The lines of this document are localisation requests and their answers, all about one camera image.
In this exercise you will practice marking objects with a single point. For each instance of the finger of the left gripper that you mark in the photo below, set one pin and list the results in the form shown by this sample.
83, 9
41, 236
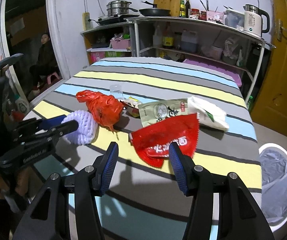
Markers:
49, 123
62, 129

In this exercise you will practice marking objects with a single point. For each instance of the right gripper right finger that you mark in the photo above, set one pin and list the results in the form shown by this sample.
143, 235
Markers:
240, 217

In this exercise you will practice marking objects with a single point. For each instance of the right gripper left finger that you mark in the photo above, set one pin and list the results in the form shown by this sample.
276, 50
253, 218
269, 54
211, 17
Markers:
47, 217

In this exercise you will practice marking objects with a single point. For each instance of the white foam fruit net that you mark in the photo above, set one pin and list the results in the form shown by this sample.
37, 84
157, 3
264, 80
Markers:
86, 130

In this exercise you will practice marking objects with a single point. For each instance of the red plastic bag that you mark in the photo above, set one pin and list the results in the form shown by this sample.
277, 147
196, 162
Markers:
105, 109

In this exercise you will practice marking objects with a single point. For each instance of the clear plastic cup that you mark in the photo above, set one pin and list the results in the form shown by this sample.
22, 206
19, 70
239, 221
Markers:
116, 91

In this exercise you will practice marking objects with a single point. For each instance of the small colourful wrapper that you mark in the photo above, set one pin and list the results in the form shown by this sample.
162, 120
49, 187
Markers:
132, 106

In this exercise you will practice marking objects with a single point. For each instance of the green grey snack wrapper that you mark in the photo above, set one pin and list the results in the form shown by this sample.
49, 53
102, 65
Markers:
153, 112

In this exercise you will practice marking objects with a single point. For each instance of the red noodle wrapper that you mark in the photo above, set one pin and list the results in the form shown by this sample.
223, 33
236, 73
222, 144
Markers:
152, 143

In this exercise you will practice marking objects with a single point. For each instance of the white bag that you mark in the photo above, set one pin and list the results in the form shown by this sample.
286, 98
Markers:
208, 113

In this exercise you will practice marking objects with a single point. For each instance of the white trash bin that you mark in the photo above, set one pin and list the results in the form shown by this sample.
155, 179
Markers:
281, 187

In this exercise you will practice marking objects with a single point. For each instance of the metal kitchen shelf rack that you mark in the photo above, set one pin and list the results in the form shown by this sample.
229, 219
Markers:
228, 47

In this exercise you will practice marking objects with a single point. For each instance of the left hand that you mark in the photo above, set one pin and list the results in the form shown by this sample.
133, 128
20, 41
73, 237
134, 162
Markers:
22, 183

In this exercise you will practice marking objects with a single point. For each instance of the grey bin liner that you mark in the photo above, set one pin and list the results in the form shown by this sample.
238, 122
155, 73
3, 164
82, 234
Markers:
278, 187

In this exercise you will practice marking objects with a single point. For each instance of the seated person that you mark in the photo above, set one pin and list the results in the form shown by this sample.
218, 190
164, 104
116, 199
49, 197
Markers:
46, 62

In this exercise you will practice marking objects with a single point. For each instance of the striped tablecloth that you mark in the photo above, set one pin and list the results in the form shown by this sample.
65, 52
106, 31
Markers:
144, 202

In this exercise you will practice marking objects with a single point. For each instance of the pink basket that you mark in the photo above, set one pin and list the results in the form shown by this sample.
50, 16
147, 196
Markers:
117, 43

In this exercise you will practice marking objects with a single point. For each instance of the wooden door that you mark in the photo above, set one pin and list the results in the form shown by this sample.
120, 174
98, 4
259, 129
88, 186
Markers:
270, 107

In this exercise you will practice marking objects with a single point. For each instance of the steel steamer pot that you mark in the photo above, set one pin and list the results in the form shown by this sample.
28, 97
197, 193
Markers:
119, 7

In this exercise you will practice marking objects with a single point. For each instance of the yellow oil bottle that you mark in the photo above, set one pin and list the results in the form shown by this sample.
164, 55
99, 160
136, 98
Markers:
168, 37

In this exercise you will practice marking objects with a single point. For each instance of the purple lid storage box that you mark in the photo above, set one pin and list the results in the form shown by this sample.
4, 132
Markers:
232, 73

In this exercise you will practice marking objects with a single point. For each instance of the black frying pan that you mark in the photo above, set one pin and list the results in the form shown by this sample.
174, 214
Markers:
154, 11

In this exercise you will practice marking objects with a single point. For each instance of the dark liquid jug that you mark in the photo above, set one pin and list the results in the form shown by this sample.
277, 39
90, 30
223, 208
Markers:
189, 41

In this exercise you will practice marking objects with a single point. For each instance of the green glass bottle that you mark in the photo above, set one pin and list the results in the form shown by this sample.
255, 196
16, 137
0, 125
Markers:
182, 10

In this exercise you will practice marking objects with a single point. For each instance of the dark soy sauce bottle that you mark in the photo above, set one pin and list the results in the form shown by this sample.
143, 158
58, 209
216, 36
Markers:
187, 9

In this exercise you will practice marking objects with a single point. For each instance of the red jar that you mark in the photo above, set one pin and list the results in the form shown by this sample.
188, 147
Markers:
194, 13

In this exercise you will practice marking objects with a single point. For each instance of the pink utensil holder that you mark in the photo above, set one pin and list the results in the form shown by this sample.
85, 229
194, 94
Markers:
215, 16

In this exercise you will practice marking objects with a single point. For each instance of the white electric kettle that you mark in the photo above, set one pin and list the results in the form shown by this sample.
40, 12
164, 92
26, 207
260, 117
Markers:
253, 20

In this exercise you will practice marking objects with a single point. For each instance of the clear plastic container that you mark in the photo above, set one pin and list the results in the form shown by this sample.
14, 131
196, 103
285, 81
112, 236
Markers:
234, 19

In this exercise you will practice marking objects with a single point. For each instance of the door handle lock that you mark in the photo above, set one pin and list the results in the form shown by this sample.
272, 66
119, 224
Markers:
280, 30

